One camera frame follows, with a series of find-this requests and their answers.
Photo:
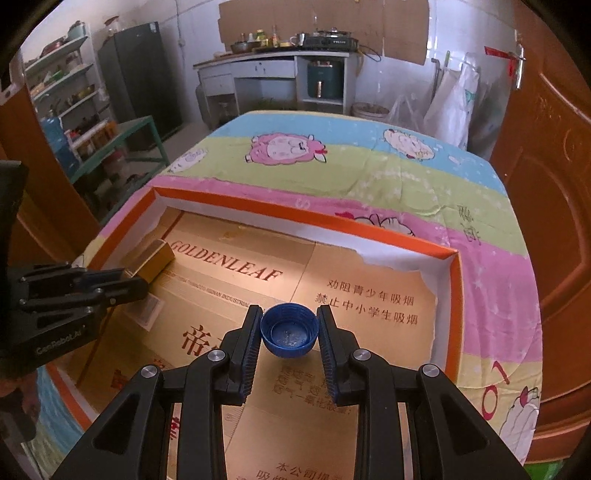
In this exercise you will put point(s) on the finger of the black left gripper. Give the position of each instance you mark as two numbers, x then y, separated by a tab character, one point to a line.
66	274
109	294

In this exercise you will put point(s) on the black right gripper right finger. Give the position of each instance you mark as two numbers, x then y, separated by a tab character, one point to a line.
337	345

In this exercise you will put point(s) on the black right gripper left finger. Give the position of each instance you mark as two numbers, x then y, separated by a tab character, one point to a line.
242	347

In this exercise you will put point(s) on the blue bottle cap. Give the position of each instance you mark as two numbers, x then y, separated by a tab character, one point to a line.
289	330

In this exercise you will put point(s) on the gold lighter box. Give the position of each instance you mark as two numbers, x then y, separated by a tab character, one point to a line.
150	262

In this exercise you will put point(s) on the left hand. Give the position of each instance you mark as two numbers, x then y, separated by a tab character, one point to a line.
20	408

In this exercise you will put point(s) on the orange-rimmed shallow cardboard tray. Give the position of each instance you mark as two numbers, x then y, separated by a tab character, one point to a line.
402	297

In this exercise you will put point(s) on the metal storage shelf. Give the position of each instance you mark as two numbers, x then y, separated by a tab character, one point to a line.
67	92

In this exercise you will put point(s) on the colourful cartoon sheep blanket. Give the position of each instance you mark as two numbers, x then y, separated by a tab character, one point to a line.
409	183

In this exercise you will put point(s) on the black refrigerator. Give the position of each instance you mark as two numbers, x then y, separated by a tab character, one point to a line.
138	79

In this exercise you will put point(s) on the grey kitchen counter desk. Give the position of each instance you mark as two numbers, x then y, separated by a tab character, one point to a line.
278	80

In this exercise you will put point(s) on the white bucket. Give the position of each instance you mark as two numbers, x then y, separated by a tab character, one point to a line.
372	112

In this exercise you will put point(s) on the white hanging sack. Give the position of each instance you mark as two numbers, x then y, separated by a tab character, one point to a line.
450	113

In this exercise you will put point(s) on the dark green air fryer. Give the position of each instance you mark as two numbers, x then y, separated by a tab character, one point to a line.
326	79

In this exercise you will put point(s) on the brown wooden door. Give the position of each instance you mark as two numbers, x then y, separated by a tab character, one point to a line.
543	158

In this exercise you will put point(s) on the black gas stove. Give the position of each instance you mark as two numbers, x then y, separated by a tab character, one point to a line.
332	40

